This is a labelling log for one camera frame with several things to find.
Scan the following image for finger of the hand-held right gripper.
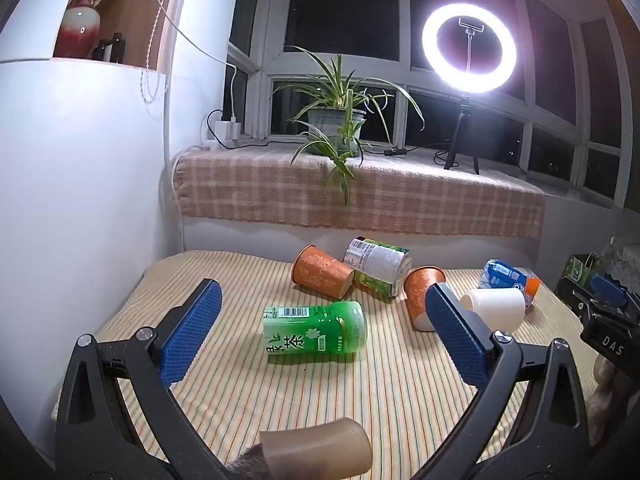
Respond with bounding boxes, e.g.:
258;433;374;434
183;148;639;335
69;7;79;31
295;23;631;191
556;272;631;322

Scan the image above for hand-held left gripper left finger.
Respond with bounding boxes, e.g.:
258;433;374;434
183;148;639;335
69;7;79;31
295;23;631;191
54;278;236;480

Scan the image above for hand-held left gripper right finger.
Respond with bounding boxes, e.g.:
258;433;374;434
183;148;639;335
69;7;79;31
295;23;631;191
410;282;597;480

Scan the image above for green tea bottle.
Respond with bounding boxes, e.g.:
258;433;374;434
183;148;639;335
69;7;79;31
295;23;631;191
262;301;368;356

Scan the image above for white paper cup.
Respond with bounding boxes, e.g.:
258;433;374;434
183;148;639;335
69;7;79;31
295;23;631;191
460;287;527;331

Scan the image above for orange patterned paper cup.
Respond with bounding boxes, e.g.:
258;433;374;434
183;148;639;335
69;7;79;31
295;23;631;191
403;266;447;332
291;245;355;297

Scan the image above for brown paper cup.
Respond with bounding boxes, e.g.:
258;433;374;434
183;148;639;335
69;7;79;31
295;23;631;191
260;417;374;480

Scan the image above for person's right hand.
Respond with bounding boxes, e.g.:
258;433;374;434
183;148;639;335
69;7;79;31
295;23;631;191
590;352;618;448

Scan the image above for green box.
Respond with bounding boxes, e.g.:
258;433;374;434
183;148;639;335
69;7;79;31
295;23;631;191
564;254;602;284

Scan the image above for clear glass container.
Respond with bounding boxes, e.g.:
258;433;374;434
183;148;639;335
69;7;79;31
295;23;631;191
597;236;640;292

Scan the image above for white-labelled green can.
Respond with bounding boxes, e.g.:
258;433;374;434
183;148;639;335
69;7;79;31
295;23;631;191
342;236;413;297

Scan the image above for striped yellow table mat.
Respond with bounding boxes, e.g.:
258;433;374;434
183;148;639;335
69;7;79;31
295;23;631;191
50;250;601;480

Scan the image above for plaid orange windowsill cloth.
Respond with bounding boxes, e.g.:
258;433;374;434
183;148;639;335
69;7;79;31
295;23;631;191
172;146;546;239

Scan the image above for white charger plugs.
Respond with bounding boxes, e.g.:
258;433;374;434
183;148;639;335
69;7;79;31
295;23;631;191
207;118;242;142

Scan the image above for black tripod stand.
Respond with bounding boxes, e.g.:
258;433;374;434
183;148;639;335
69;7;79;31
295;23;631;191
442;91;481;176

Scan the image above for grey flower pot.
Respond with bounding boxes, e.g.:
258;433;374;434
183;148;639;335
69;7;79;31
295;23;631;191
306;107;367;156

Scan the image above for green spider plant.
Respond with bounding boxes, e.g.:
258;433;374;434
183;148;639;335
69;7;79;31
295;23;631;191
272;45;426;208

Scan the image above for red and white vase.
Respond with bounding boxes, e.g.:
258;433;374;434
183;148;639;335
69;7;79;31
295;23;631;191
54;0;117;59

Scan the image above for black cable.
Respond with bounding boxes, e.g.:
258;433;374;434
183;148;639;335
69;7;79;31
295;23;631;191
361;145;452;160

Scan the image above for white braided cord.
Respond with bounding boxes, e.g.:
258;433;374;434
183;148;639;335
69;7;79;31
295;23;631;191
141;0;197;107

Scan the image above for white window frame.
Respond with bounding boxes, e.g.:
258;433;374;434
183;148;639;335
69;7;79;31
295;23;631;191
226;0;632;209

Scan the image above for white ring light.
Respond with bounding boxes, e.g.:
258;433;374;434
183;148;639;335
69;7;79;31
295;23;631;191
421;2;517;94

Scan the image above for white cable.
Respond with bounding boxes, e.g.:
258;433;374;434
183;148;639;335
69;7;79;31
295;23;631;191
139;0;239;122

